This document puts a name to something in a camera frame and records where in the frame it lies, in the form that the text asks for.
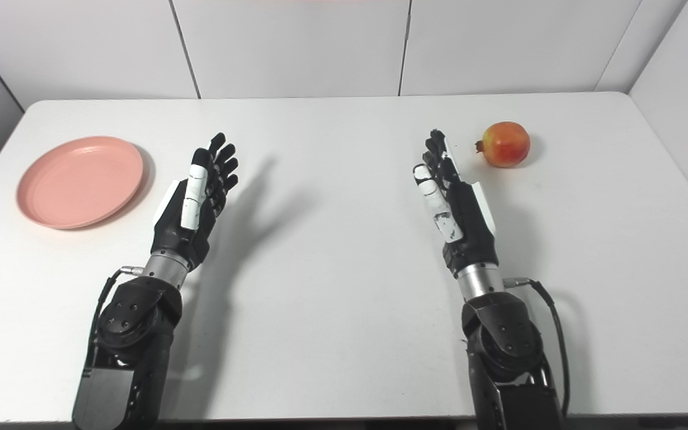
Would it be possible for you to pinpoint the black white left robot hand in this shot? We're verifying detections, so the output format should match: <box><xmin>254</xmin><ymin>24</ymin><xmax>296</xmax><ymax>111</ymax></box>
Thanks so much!
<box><xmin>152</xmin><ymin>133</ymin><xmax>239</xmax><ymax>272</ymax></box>

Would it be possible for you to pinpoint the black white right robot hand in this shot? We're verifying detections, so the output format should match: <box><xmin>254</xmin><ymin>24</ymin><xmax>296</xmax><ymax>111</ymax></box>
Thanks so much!
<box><xmin>413</xmin><ymin>129</ymin><xmax>500</xmax><ymax>278</ymax></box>

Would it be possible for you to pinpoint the red yellow pomegranate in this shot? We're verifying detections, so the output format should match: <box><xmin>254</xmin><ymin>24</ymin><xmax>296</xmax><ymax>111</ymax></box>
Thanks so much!
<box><xmin>475</xmin><ymin>121</ymin><xmax>530</xmax><ymax>168</ymax></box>

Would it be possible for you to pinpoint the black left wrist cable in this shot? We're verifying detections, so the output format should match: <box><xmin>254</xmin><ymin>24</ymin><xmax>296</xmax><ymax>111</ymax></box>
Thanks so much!
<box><xmin>84</xmin><ymin>266</ymin><xmax>145</xmax><ymax>374</ymax></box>

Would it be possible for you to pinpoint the pink round plate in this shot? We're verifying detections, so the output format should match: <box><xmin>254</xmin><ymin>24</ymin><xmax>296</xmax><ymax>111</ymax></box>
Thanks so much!
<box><xmin>16</xmin><ymin>136</ymin><xmax>144</xmax><ymax>230</ymax></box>

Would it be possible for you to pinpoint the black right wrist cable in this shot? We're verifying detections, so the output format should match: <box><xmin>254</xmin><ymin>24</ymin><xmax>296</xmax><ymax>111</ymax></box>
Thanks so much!
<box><xmin>504</xmin><ymin>277</ymin><xmax>572</xmax><ymax>417</ymax></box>

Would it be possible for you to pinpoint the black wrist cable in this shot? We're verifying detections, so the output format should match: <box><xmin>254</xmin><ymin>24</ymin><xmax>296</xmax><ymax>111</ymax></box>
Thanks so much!
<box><xmin>504</xmin><ymin>277</ymin><xmax>572</xmax><ymax>417</ymax></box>
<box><xmin>84</xmin><ymin>266</ymin><xmax>145</xmax><ymax>374</ymax></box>

